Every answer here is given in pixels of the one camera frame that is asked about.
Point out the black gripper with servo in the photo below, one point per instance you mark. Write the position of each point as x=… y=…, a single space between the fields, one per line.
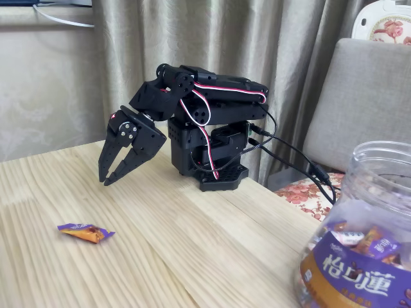
x=146 y=136

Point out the purple orange candy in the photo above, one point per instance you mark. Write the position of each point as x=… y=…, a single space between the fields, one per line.
x=86 y=233

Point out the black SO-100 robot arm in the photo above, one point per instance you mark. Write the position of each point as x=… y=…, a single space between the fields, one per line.
x=224 y=112

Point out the orange-brown snack packet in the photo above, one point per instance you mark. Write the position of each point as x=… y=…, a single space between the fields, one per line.
x=369 y=239

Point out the clear plastic candy jar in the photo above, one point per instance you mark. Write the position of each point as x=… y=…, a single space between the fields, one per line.
x=353 y=279

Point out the purple snack packet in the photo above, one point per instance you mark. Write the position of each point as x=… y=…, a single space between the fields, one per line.
x=383 y=248

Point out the dark flat device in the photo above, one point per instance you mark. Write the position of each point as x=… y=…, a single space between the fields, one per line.
x=54 y=2

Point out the beige window sill ledge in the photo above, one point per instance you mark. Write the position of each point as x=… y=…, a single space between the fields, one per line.
x=19 y=19

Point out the floral seat cushion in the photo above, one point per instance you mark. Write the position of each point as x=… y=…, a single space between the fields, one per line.
x=298 y=192

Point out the beige patterned curtain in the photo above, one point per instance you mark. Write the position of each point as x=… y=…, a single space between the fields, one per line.
x=257 y=38

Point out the grey upholstered chair back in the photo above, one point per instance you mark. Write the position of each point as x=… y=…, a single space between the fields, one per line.
x=369 y=96

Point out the white floral chair back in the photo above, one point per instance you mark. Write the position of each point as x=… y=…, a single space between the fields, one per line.
x=388 y=30

